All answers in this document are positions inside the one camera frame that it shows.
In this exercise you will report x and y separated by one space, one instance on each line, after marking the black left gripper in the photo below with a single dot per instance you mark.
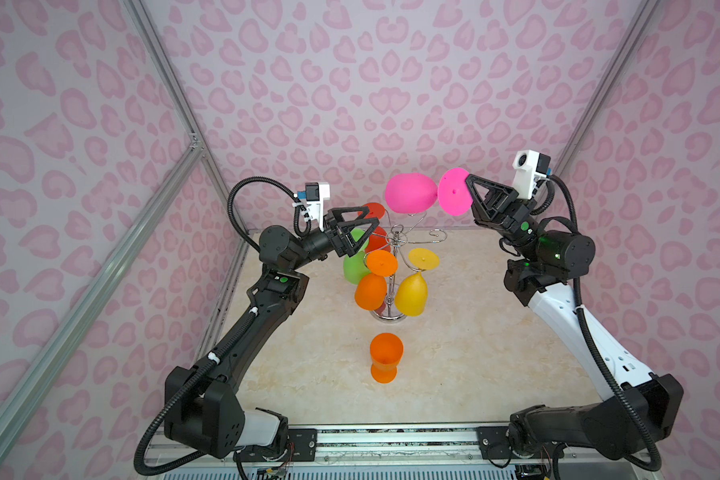
337 241

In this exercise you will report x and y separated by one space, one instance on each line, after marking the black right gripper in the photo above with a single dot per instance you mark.
505 213

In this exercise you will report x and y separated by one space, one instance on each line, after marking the pink plastic wine glass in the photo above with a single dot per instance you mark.
414 193

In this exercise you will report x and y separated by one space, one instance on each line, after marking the yellow plastic wine glass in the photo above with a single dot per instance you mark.
412 293

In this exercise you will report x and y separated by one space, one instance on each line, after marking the orange back wine glass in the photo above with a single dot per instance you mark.
386 351

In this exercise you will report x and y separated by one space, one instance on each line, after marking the orange wine glass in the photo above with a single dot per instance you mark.
371 291
386 351

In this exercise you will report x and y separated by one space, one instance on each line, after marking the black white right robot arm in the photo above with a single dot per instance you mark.
637 408

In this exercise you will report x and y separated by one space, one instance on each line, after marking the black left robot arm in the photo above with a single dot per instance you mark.
202 411

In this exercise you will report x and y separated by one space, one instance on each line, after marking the red plastic wine glass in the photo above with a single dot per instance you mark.
378 239

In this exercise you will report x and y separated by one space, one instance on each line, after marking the green plastic wine glass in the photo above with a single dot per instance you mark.
354 268

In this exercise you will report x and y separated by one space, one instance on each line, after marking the chrome wine glass rack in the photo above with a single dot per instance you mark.
397 239

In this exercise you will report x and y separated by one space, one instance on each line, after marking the orange front wine glass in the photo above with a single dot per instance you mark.
371 291

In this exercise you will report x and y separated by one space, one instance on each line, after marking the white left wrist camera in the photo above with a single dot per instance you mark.
310 202

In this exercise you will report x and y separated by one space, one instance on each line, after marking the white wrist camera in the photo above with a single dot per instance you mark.
310 202
530 167

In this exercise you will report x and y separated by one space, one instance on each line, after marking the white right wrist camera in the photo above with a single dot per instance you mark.
530 167

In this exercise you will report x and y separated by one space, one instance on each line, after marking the aluminium frame post right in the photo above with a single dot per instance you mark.
639 27

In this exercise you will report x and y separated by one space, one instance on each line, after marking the aluminium frame post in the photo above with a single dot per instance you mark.
157 52
639 27

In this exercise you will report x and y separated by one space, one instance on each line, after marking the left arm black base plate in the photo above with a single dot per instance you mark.
293 445

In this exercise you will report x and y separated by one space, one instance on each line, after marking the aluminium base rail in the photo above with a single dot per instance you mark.
410 451

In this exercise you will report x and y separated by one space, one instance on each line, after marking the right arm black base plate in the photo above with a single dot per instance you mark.
494 445

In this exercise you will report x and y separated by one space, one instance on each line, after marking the aluminium frame post left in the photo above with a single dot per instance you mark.
157 52

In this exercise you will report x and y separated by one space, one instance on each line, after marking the aluminium diagonal frame bar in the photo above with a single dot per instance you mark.
20 406

